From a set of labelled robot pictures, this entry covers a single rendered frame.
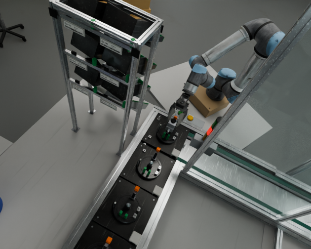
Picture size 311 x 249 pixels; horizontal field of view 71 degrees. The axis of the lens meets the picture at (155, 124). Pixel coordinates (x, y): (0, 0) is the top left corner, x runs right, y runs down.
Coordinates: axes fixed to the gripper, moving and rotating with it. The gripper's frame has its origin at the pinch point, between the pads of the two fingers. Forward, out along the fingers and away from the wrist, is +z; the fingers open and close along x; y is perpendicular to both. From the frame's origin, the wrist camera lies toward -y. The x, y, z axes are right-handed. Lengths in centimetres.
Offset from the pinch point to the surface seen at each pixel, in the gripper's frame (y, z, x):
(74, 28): -49, -24, 44
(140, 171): -15.2, 28.5, 2.8
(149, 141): 1.5, 16.6, 7.1
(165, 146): 2.8, 15.4, -2.8
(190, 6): 355, -164, 85
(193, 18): 327, -138, 65
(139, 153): -6.5, 23.4, 8.7
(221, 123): -34.8, -15.5, -18.3
